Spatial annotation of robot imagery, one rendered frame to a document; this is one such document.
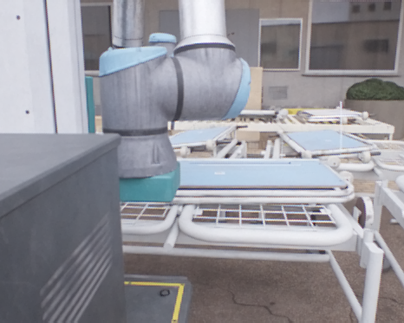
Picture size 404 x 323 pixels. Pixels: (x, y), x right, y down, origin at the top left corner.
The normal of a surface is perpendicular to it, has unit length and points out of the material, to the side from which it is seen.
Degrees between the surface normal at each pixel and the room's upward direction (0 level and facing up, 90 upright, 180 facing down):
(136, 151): 70
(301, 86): 90
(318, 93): 90
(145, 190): 90
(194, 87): 85
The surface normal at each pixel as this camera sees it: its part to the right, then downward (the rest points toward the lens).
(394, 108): 0.01, 0.40
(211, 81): 0.32, -0.03
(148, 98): 0.40, 0.26
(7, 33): -0.06, 0.22
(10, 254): 1.00, 0.01
